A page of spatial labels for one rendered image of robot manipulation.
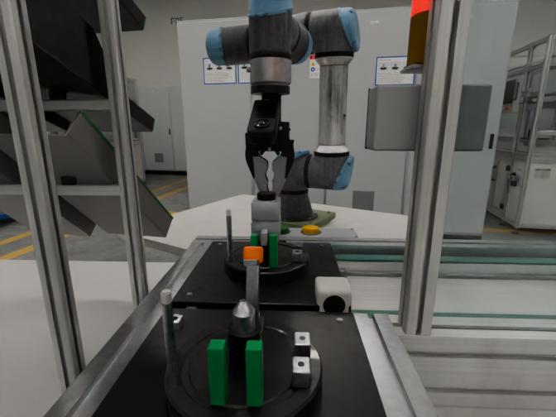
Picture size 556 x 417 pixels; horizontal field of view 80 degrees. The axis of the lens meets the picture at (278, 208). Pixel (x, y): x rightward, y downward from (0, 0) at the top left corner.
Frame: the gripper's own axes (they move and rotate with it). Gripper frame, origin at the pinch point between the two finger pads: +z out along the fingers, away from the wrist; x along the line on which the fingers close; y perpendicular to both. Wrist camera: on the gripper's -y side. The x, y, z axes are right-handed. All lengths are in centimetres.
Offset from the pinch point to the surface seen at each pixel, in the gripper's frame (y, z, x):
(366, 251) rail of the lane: 3.1, 11.8, -19.5
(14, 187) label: -15.0, -4.2, 36.9
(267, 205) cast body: -13.0, -1.4, -0.5
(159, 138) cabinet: 749, 18, 321
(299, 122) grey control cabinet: 295, -17, -11
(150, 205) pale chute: -5.6, 0.6, 20.7
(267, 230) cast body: -14.2, 2.1, -0.6
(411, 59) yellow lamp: -23.0, -20.0, -16.7
